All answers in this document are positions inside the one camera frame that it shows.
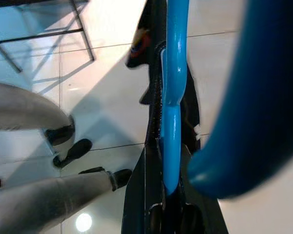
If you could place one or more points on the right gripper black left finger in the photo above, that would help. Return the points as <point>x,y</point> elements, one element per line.
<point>141,195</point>

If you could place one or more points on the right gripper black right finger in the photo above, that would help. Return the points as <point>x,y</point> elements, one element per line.
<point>210,219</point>

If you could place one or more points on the blue plastic clothes hanger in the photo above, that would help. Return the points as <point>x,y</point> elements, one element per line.
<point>173,134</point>

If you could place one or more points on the black shirt with white band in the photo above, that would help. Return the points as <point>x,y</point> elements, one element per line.
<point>156,92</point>

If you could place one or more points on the person in grey trousers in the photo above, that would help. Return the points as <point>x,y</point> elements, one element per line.
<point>27,107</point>

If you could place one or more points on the black metal folding stand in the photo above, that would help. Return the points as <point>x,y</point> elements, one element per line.
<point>86,36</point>

